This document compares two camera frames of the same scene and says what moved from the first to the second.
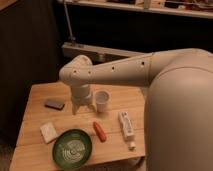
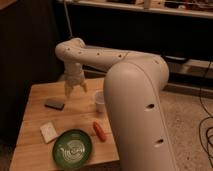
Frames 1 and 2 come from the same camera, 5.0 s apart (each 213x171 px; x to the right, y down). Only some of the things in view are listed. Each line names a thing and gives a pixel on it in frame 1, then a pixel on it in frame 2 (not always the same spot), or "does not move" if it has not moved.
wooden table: x=116 y=135 does not move
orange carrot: x=100 y=133 does not move
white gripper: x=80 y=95 to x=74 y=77
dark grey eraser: x=54 y=103 does not move
